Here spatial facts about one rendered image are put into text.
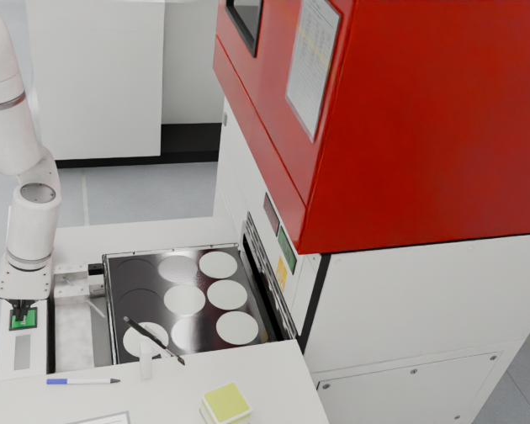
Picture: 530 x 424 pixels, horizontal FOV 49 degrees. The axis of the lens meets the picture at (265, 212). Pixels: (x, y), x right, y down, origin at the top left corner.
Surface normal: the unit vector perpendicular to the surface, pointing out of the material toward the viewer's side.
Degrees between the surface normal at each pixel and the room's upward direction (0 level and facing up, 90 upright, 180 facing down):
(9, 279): 89
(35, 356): 0
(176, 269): 0
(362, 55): 90
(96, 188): 0
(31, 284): 92
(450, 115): 90
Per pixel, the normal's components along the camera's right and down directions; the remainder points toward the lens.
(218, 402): 0.14, -0.77
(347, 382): 0.27, 0.63
